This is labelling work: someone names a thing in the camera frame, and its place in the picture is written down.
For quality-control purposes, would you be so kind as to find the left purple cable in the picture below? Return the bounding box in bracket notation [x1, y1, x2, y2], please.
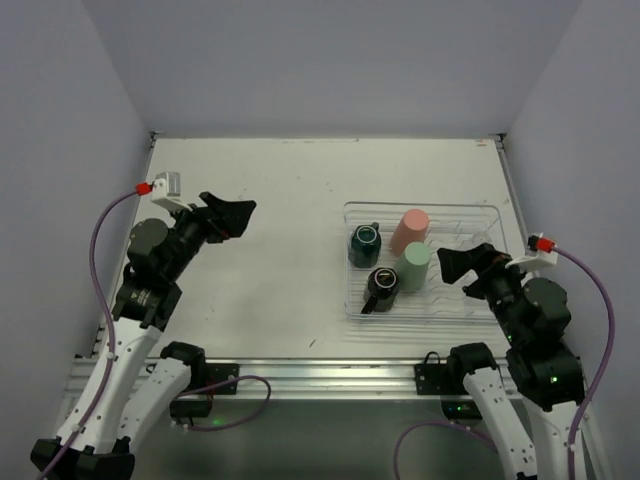
[47, 191, 144, 480]

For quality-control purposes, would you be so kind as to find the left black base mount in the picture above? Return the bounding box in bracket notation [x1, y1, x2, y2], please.
[169, 363, 240, 425]

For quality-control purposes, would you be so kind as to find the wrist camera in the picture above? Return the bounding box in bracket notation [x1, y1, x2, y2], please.
[151, 171, 191, 213]
[505, 233, 558, 273]

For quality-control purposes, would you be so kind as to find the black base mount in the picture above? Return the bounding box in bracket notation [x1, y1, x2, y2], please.
[414, 351, 482, 425]
[169, 363, 240, 425]

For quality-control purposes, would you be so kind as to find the teal ceramic mug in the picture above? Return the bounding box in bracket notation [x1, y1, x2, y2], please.
[348, 222, 382, 268]

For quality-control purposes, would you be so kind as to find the light green plastic cup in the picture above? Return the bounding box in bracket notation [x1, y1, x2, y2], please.
[394, 242, 432, 292]

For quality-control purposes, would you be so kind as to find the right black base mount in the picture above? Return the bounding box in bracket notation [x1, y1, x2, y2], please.
[414, 351, 482, 425]

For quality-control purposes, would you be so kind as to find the clear plastic dish rack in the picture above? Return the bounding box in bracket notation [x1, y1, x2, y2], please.
[343, 201, 507, 324]

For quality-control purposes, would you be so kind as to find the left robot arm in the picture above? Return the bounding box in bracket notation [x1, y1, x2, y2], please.
[30, 183, 257, 479]

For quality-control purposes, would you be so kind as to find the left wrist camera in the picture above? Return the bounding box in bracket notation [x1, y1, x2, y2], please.
[151, 171, 191, 213]

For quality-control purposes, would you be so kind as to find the aluminium mounting rail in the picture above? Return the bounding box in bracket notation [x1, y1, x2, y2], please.
[64, 355, 586, 401]

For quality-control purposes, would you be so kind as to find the pink plastic cup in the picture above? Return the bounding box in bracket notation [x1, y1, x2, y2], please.
[390, 208, 430, 256]

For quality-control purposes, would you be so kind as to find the black ceramic mug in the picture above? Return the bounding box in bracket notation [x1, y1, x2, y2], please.
[360, 267, 399, 315]

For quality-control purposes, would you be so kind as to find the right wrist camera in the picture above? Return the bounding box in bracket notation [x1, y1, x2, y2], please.
[505, 233, 558, 273]

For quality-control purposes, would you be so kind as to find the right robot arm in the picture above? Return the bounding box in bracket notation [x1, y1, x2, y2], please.
[437, 236, 587, 479]

